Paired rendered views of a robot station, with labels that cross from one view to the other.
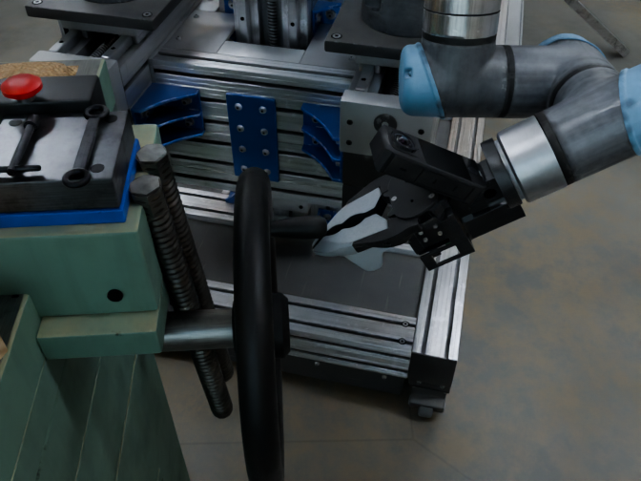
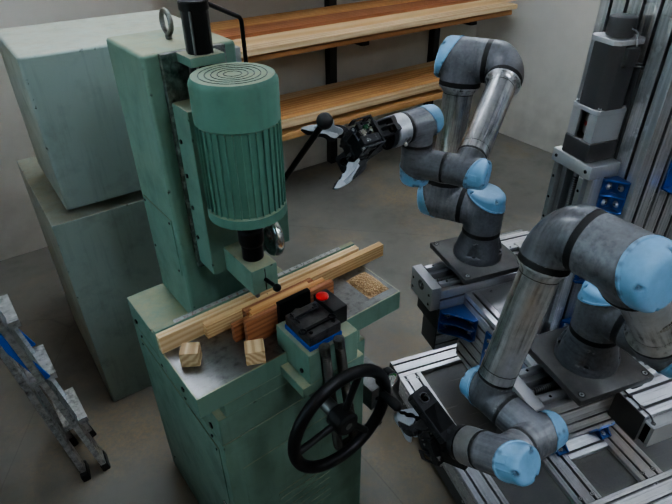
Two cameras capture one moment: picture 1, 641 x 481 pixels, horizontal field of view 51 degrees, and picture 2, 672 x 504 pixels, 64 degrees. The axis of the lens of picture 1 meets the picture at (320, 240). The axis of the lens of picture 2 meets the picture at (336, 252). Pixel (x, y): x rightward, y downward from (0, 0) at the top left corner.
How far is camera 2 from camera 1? 0.80 m
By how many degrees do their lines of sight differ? 44
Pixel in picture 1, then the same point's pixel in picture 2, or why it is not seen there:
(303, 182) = not seen: hidden behind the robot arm
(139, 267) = (308, 367)
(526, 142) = (464, 435)
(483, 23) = (494, 378)
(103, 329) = (294, 377)
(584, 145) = (477, 454)
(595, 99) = (494, 440)
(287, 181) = not seen: hidden behind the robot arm
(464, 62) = (481, 388)
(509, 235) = not seen: outside the picture
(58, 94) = (329, 304)
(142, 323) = (303, 384)
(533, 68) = (510, 413)
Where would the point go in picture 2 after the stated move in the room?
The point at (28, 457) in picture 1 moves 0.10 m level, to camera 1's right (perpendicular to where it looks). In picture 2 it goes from (253, 394) to (274, 423)
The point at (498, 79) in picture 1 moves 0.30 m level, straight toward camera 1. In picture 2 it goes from (493, 406) to (350, 445)
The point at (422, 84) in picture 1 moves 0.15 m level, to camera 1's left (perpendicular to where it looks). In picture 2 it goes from (464, 384) to (417, 343)
